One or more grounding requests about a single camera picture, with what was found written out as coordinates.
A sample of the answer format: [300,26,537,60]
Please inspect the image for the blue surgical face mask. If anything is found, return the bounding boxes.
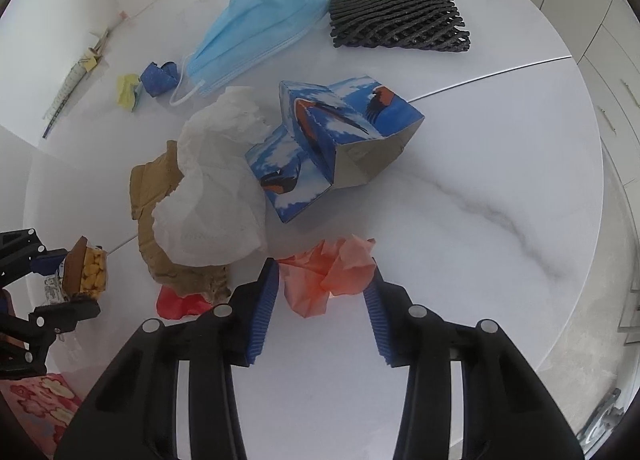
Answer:
[169,0,331,106]

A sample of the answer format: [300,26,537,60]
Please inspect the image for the torn brown cardboard piece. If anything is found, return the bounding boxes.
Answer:
[129,140,231,304]

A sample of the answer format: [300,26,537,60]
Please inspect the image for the pink paper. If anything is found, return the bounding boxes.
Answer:
[277,235,378,318]

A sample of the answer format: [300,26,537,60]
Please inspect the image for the brown yellow snack wrapper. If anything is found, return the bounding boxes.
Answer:
[62,237,107,301]

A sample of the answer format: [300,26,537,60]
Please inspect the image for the yellow paper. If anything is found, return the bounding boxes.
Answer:
[116,74,142,112]

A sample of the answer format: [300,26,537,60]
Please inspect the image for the yellow sticky clip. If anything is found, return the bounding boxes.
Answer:
[79,28,111,73]

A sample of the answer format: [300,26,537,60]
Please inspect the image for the black foam fruit net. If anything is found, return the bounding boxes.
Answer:
[329,0,471,53]

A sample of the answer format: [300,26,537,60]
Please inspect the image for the white drawer cabinet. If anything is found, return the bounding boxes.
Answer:
[541,0,639,186]

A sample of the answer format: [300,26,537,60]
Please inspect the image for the red plastic wrapper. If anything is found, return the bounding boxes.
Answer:
[156,285,212,320]

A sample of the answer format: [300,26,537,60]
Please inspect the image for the crumpled white tissue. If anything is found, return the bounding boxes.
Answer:
[152,86,271,267]

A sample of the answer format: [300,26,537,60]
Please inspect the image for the crumpled dark blue paper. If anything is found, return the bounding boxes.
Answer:
[140,61,180,98]

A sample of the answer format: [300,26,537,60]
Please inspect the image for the blue crushed carton box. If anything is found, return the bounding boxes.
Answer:
[246,75,424,224]

